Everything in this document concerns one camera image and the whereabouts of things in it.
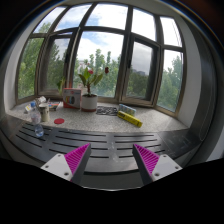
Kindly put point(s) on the dark window frame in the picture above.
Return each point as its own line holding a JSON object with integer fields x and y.
{"x": 142, "y": 50}

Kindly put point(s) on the red round lid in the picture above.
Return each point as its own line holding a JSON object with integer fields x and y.
{"x": 59, "y": 121}

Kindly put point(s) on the red and white box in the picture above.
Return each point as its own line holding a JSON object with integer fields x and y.
{"x": 71, "y": 98}

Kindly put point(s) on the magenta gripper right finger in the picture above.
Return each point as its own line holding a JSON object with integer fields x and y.
{"x": 152, "y": 166}

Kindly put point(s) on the yellow rectangular box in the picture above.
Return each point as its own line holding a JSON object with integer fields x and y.
{"x": 129, "y": 118}

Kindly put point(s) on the white flower pot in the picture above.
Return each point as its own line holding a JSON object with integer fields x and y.
{"x": 89, "y": 104}

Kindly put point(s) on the colourful flat book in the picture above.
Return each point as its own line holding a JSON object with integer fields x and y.
{"x": 53, "y": 106}

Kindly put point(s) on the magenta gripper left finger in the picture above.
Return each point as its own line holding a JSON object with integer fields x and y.
{"x": 70, "y": 166}

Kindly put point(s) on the green plant with red flowers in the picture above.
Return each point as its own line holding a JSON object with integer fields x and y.
{"x": 89, "y": 78}

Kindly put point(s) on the black patterned mat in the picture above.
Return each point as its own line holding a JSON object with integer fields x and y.
{"x": 104, "y": 110}

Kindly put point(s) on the white paper cup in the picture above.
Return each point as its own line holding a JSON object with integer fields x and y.
{"x": 44, "y": 111}

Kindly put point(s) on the black slotted radiator cover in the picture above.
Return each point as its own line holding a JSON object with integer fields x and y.
{"x": 110, "y": 152}

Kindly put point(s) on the clear plastic water bottle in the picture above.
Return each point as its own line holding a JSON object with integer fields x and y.
{"x": 36, "y": 119}

